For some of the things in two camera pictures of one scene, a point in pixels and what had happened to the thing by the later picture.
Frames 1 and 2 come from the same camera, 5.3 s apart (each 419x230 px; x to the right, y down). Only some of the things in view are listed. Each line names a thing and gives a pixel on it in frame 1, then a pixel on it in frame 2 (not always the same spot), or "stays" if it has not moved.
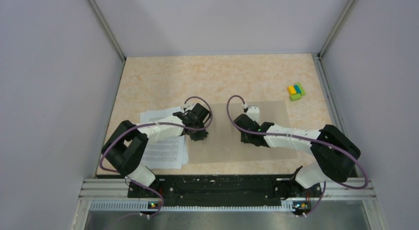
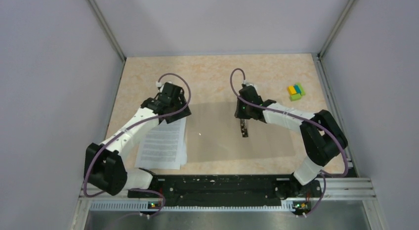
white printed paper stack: (168, 154) stays
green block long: (301, 88) stays
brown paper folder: (223, 143) stays
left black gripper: (201, 134) to (182, 114)
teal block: (297, 88) stays
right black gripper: (244, 139) to (238, 114)
